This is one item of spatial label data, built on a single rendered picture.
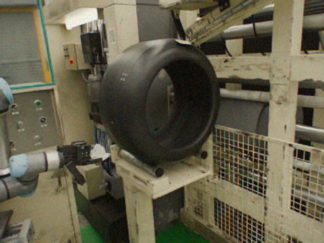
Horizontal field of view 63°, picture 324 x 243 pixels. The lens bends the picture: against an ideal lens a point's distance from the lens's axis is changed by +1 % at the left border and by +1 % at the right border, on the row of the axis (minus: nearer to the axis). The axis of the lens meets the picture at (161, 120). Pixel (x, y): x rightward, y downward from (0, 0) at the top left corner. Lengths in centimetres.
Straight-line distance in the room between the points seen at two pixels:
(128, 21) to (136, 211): 108
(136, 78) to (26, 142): 88
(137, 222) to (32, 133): 81
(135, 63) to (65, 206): 111
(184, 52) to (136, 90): 28
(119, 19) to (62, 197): 110
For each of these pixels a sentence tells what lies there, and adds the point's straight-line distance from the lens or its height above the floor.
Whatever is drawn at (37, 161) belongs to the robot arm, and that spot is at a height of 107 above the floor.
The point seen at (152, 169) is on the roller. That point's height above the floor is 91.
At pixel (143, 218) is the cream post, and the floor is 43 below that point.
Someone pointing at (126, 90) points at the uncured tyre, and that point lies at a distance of 103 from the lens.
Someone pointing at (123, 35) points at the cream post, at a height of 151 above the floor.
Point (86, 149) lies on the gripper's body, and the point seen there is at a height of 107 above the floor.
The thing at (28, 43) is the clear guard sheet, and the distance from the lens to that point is 164.
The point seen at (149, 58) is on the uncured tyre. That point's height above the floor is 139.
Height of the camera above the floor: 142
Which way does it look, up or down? 15 degrees down
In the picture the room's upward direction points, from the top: 4 degrees counter-clockwise
